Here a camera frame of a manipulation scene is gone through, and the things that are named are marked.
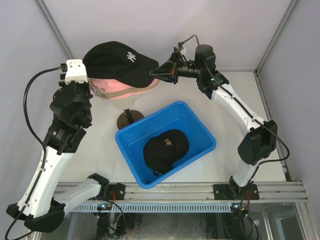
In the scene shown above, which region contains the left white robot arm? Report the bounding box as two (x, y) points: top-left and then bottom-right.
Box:
(6, 73), (110, 233)

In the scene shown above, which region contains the right black camera cable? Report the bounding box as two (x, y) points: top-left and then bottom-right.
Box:
(178, 34), (291, 213)

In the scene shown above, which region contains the left black camera cable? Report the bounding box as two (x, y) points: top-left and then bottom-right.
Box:
(4, 63), (68, 240)

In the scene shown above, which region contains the black camera cable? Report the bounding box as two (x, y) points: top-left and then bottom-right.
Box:
(4, 63), (68, 240)
(178, 34), (291, 213)

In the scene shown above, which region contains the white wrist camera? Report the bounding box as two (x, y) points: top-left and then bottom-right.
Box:
(59, 59), (88, 85)
(173, 42), (187, 57)

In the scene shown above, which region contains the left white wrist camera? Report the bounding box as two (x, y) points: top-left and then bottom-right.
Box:
(59, 59), (88, 85)

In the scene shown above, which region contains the perforated grey cable duct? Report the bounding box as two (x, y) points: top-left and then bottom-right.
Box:
(71, 201), (233, 213)

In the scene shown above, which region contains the black mounting plate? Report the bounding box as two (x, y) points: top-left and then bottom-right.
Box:
(213, 183), (260, 201)
(101, 183), (126, 202)

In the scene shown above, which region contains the blue plastic bin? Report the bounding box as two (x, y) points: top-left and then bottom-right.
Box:
(115, 101), (217, 189)

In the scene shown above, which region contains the dark round wooden stand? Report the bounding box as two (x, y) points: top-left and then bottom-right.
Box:
(116, 109), (144, 130)

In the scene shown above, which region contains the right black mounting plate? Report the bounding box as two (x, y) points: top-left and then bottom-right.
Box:
(213, 183), (260, 201)

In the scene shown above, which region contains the pink baseball cap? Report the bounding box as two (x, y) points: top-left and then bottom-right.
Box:
(103, 88), (149, 100)

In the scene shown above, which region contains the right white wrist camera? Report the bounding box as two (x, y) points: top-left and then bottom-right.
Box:
(173, 42), (187, 57)

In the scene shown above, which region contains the dark cap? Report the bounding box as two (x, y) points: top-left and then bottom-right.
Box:
(82, 41), (159, 88)

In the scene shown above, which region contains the beige cap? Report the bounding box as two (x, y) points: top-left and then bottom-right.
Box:
(94, 81), (159, 99)

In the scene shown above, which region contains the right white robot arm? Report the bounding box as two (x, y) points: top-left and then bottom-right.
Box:
(149, 44), (278, 200)

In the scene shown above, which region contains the aluminium mounting rail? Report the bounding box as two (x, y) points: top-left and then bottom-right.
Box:
(53, 181), (308, 201)

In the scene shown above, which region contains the beige mannequin head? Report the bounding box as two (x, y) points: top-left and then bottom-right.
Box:
(109, 93), (143, 110)

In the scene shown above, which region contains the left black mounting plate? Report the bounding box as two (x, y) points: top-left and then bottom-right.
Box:
(101, 183), (126, 202)

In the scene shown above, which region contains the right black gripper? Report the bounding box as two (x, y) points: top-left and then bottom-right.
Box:
(151, 51), (204, 85)

